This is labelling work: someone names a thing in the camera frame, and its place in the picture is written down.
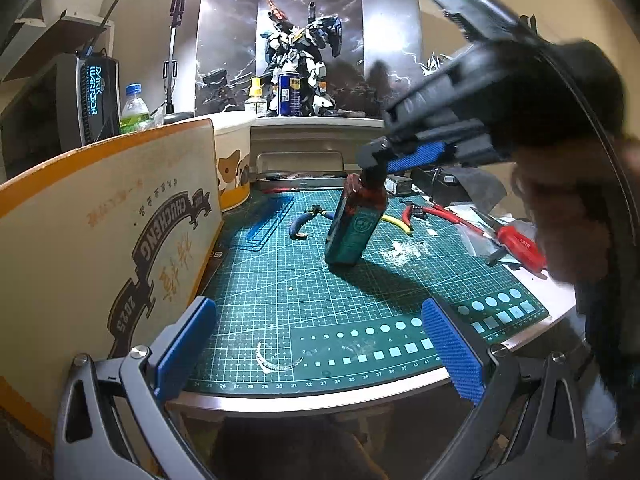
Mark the clear bottle with yellow cap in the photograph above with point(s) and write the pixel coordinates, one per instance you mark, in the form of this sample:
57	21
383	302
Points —
255	102

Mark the teal bottle with red cap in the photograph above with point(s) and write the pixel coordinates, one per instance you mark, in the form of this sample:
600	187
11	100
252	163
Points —
352	230

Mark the black computer tower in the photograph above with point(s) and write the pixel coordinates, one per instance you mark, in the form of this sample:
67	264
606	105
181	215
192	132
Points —
90	105

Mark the clear blue stencil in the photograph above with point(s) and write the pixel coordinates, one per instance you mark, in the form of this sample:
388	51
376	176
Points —
270	220

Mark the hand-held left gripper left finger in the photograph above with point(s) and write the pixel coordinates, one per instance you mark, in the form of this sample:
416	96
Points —
185	345

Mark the robot model figure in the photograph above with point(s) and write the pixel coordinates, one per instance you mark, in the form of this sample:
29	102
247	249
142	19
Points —
295	60

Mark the blue spray can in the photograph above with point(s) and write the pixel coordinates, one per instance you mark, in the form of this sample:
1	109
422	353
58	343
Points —
289	95

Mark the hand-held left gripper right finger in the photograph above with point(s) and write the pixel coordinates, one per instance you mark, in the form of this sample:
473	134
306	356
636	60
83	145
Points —
455	355

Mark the brown cardboard box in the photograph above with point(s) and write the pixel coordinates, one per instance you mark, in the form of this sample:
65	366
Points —
75	240

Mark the person's right hand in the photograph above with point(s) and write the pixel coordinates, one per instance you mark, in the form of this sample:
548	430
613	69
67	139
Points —
545	220

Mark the green cutting mat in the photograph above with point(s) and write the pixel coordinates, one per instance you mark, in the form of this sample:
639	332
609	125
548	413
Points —
310	300

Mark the green drink bottle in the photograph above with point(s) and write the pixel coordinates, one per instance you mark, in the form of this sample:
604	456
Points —
135	117

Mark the dark lightning backdrop poster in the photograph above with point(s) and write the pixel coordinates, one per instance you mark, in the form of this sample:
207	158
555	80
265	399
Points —
230	35

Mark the white round tub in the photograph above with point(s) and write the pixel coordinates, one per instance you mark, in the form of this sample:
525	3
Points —
232	145

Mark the black cloth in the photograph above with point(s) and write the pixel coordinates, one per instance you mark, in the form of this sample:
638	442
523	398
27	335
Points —
475	185

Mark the small black box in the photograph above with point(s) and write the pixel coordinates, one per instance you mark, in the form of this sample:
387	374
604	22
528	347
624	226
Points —
400	186

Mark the metal tin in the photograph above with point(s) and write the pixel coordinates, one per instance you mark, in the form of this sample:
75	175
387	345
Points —
300	162

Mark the white display riser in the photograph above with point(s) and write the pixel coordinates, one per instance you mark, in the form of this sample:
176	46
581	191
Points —
310	135

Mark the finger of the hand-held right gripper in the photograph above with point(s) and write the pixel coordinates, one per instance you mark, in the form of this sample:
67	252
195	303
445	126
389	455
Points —
415	156

